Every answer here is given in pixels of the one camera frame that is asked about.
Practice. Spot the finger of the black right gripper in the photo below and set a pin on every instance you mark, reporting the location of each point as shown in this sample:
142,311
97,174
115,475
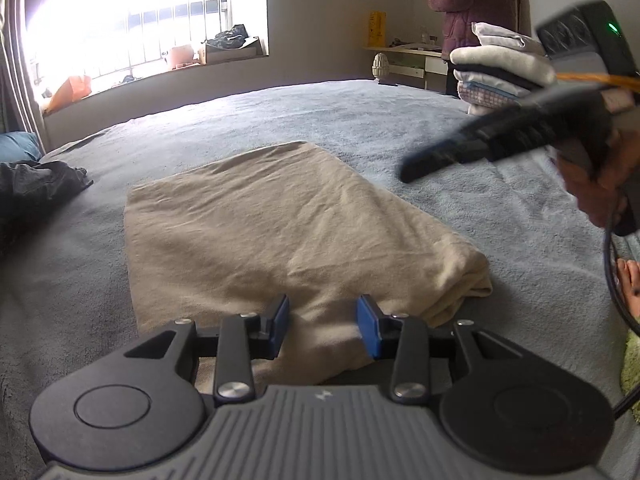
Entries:
486,137

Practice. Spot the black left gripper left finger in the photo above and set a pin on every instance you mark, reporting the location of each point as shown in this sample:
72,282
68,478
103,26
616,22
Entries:
148,400

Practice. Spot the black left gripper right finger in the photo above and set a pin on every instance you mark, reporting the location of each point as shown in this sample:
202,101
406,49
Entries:
498,402

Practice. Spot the beige khaki trousers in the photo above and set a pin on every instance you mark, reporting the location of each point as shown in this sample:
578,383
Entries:
292,219

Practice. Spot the person's right hand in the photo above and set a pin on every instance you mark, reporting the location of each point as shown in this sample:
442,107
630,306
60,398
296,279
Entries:
598,198

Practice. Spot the checked folded garment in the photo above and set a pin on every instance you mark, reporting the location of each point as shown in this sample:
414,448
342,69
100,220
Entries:
486,95

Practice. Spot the black folded garment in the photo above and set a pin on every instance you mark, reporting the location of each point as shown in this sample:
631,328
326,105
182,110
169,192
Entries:
498,73

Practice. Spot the wooden low desk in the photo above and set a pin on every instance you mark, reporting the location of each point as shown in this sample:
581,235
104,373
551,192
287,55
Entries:
424,69

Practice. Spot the white folded shirt top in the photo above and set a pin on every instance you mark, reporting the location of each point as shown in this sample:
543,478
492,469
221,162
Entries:
497,36

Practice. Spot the person in maroon coat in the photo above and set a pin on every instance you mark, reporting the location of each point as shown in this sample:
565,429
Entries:
459,15

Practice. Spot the cream bedpost finial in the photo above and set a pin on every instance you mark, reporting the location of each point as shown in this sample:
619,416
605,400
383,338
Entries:
380,67

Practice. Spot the grey fleece bed blanket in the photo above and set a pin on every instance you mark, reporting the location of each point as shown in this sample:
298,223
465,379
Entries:
65,297

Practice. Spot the yellow box on desk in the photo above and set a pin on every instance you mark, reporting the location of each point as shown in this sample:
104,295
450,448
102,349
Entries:
377,29

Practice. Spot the dark grey jacket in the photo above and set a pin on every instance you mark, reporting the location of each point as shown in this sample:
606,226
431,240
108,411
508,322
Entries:
32,191

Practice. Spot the black bag on sill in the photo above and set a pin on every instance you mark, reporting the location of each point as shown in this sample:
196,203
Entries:
230,39

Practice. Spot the teal blue pillow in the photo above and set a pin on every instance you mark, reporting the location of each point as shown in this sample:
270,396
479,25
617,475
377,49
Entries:
19,146

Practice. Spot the pink pot on sill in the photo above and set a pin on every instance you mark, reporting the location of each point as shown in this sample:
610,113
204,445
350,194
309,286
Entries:
181,56

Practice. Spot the orange bag on sill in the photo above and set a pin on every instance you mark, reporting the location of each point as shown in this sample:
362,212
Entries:
74,89

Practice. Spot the grey striped curtain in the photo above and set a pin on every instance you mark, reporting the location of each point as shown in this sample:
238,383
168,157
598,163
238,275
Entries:
19,108

